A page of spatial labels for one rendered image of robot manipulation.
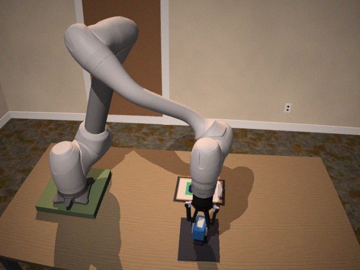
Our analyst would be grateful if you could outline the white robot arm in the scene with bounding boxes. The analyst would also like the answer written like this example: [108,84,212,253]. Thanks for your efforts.
[49,16,233,209]

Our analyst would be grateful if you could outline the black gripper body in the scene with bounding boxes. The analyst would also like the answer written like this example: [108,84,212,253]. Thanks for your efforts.
[191,194,214,212]

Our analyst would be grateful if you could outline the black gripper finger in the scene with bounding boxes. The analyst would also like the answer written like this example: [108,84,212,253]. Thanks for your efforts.
[185,200,200,231]
[203,205,219,236]

